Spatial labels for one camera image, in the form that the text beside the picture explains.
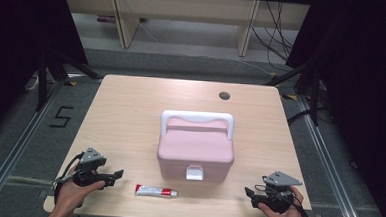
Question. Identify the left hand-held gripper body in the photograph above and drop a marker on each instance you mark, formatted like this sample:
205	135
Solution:
89	173

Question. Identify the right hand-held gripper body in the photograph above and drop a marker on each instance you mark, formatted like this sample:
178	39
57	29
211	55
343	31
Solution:
276	196

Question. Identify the red and white ointment tube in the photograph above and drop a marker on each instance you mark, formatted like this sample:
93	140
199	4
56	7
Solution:
153	190

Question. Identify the person's left hand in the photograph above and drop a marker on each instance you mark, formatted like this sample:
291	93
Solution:
72	199

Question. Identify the round dark table grommet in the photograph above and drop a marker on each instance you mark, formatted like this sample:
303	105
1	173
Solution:
224	95

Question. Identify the yellow black floor tape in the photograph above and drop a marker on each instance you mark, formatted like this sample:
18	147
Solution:
290	97

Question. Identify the black metal stand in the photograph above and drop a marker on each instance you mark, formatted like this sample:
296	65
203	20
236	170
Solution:
43	80
315	95

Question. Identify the dark curtain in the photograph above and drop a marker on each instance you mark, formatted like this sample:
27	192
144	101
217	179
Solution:
366	81
14	45

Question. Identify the aluminium floor rail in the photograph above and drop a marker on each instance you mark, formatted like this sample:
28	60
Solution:
331	169
15	152

